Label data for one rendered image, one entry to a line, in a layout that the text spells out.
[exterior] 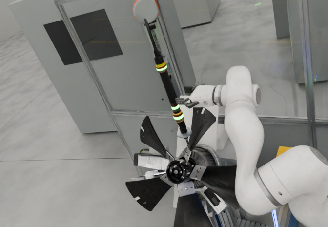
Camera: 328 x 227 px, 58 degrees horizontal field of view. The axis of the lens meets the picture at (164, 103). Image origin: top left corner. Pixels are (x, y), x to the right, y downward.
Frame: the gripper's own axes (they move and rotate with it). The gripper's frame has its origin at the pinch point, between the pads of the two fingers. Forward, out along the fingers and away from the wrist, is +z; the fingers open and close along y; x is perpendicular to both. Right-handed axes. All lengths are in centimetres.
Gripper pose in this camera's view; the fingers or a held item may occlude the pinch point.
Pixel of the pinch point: (183, 95)
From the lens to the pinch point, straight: 125.8
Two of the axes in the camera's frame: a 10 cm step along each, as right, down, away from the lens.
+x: -3.0, -8.1, -5.0
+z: -8.3, -0.2, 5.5
